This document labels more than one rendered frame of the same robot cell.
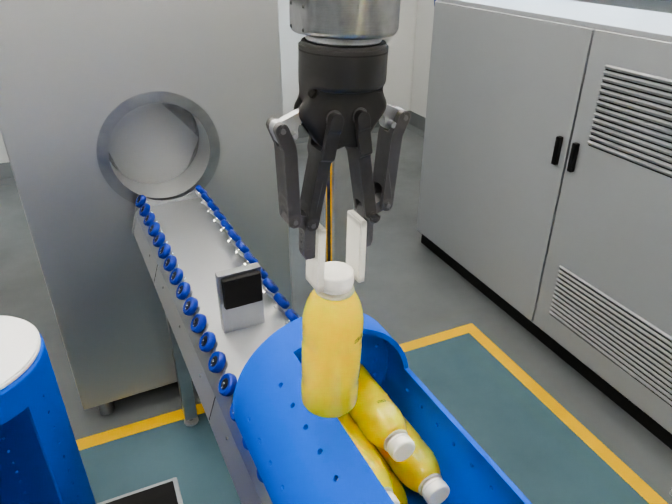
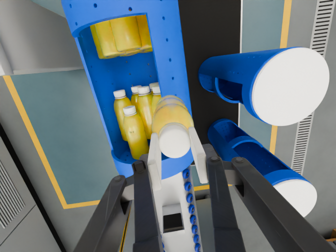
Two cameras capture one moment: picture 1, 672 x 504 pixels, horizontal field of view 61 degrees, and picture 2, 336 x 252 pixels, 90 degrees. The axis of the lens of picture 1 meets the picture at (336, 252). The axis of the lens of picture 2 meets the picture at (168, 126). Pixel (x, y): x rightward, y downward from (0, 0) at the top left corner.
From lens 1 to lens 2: 0.43 m
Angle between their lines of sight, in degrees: 42
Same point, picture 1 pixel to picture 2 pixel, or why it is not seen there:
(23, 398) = not seen: hidden behind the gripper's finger
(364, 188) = (148, 194)
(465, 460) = (102, 98)
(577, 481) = (53, 135)
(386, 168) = (108, 222)
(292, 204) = (254, 174)
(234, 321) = (176, 207)
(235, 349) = (177, 193)
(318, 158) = (239, 237)
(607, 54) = not seen: outside the picture
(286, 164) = (306, 223)
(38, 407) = not seen: hidden behind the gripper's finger
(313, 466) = (179, 91)
